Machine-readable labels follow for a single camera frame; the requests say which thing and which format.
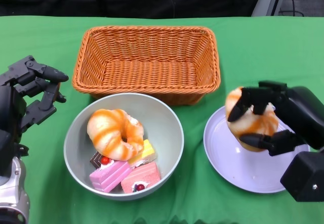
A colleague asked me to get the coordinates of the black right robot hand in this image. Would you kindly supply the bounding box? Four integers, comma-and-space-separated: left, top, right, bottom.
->
226, 81, 324, 157

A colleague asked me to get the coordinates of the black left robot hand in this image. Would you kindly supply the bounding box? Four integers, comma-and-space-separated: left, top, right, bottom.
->
0, 55, 69, 133

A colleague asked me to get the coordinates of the orange striped bread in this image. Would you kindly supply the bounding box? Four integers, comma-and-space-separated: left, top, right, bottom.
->
87, 109, 145, 161
225, 86, 279, 153

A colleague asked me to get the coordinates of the grey bowl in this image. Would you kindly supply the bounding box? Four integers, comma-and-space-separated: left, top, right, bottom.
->
63, 92, 185, 201

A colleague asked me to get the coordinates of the pale lavender plate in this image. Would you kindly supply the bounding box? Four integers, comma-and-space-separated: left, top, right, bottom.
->
203, 105, 311, 194

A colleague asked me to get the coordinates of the chocolate cake slice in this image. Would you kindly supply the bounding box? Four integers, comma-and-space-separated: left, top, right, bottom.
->
90, 151, 103, 169

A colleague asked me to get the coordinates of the pink cake slice with cherry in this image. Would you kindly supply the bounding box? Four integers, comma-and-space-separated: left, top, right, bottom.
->
89, 157, 132, 193

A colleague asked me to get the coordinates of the yellow cake slice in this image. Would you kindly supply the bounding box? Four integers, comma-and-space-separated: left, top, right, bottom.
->
127, 139, 157, 168

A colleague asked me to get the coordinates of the orange wicker basket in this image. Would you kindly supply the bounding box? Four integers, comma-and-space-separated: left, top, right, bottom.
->
72, 26, 221, 106

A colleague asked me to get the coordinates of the salmon cake slice with berries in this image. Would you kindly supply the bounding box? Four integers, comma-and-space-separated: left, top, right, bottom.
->
120, 162, 161, 194

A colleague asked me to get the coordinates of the green tablecloth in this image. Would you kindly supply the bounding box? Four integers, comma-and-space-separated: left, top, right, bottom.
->
0, 16, 324, 224

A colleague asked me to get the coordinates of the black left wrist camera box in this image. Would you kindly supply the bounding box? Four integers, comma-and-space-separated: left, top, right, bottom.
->
0, 129, 30, 176

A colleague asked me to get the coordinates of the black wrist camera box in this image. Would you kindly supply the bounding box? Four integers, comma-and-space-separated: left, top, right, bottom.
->
0, 129, 30, 176
280, 150, 324, 203

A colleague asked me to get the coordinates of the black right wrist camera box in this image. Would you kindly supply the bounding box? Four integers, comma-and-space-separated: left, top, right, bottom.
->
280, 150, 324, 203

